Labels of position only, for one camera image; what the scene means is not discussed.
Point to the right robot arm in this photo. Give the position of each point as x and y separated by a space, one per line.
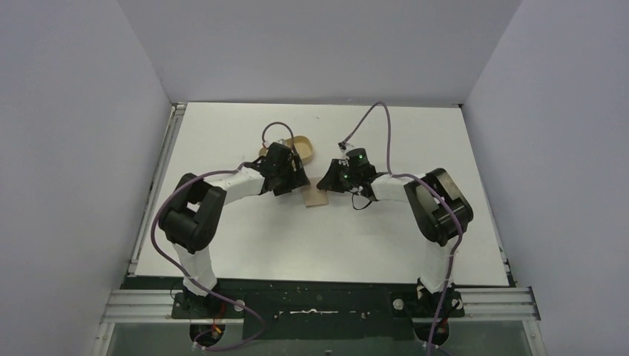
441 211

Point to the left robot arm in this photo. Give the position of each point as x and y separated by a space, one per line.
189 218

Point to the oval wooden tray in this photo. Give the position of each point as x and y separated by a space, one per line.
303 146

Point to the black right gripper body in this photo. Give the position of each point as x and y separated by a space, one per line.
332 174

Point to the beige card holder wallet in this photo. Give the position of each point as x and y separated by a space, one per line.
312 196

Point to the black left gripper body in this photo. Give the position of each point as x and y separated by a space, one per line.
293 178

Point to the aluminium rail frame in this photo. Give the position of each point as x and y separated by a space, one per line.
104 332

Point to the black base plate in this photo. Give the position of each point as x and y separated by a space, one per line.
274 310

